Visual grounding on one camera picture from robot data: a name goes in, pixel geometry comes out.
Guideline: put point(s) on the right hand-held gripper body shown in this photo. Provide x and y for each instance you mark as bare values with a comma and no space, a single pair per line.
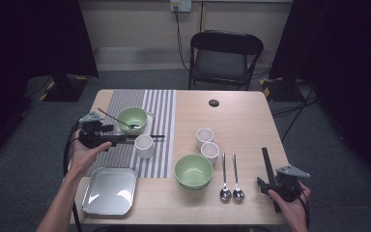
286,189

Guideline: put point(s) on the metal spoon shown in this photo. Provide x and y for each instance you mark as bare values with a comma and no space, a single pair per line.
134,126
238,194
225,194

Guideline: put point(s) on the person's left hand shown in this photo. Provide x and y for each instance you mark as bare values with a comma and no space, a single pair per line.
85,158

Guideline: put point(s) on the grey striped placemat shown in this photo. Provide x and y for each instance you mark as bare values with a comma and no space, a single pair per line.
161,154

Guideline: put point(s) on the white wall socket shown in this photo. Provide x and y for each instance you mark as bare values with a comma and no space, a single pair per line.
181,5

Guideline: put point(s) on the black folding chair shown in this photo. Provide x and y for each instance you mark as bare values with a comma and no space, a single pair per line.
225,42

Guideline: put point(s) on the person's right hand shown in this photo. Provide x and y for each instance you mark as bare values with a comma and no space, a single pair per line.
293,212

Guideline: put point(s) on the wall conduit pipe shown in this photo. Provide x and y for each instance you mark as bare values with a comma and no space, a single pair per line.
201,16

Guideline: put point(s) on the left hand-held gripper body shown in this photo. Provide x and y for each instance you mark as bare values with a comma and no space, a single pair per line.
93,137

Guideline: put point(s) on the white square plate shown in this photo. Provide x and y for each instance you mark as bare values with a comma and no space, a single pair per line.
109,191
149,124

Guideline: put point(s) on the green bowl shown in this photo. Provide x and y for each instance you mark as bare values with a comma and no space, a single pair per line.
132,116
193,170
193,190

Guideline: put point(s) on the dark curtain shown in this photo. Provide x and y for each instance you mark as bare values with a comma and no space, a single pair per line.
344,64
29,38

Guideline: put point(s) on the thin black stand leg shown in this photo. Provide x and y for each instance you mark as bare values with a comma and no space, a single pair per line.
298,114

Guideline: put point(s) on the black stand base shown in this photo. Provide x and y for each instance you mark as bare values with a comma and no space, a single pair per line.
280,92
66,92

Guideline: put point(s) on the white cup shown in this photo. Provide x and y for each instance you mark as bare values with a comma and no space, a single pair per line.
205,135
144,146
210,150

